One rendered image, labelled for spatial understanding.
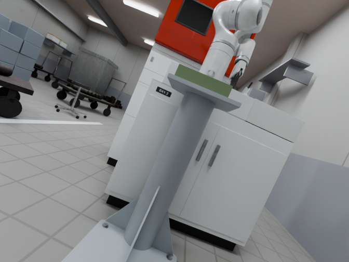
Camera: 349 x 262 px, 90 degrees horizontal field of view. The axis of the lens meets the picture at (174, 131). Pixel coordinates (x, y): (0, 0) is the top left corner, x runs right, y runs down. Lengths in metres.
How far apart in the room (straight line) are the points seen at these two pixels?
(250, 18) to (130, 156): 0.93
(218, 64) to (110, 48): 10.62
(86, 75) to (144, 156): 8.93
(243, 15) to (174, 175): 0.79
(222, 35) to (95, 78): 8.89
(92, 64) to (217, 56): 9.15
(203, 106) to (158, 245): 0.73
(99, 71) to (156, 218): 8.97
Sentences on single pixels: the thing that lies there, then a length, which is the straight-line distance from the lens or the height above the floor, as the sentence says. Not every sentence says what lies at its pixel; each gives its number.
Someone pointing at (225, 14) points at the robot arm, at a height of 1.20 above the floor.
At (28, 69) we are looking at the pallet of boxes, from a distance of 4.64.
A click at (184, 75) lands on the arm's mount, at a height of 0.84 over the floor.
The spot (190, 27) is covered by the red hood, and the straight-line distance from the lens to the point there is 1.80.
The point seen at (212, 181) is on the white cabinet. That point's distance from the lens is 1.15.
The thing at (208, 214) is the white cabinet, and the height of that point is 0.19.
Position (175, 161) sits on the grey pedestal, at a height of 0.48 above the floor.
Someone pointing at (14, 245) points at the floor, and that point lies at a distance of 0.96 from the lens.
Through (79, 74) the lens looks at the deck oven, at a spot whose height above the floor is 0.81.
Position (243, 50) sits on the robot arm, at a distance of 1.27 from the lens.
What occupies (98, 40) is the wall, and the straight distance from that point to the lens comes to 11.82.
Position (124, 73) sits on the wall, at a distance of 10.61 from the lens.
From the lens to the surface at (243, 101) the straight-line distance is 1.15.
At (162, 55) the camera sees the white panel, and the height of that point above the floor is 1.14.
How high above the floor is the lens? 0.65
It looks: 3 degrees down
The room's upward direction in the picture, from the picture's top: 24 degrees clockwise
